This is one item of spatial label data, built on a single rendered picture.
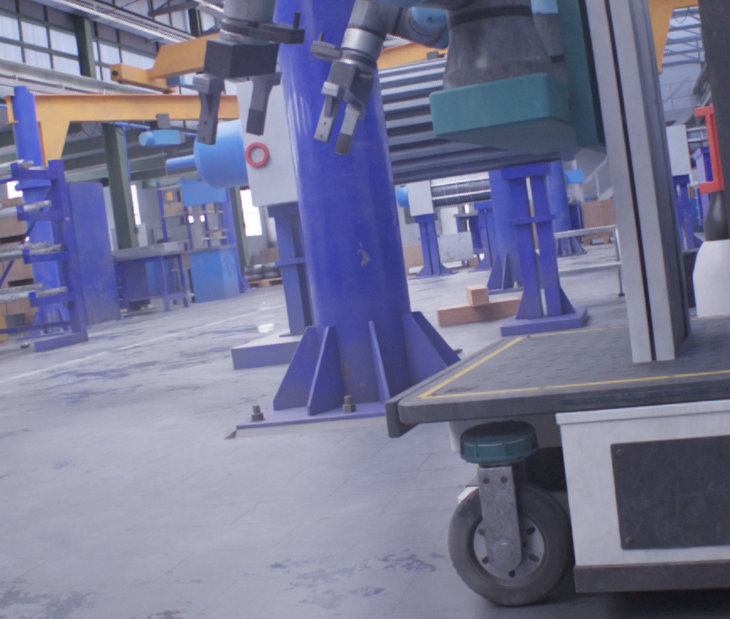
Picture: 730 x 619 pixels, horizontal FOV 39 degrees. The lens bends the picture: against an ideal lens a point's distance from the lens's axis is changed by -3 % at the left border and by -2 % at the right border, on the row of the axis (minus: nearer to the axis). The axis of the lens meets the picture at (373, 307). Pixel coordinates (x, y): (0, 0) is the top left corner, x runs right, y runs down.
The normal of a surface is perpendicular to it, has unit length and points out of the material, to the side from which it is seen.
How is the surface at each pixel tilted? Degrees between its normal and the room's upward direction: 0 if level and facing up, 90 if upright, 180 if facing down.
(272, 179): 90
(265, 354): 90
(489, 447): 90
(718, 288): 90
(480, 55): 72
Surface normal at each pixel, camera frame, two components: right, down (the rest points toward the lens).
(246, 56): 0.88, 0.30
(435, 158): -0.28, -0.52
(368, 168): 0.55, -0.03
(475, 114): -0.35, 0.11
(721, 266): -0.50, -0.20
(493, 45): -0.20, -0.22
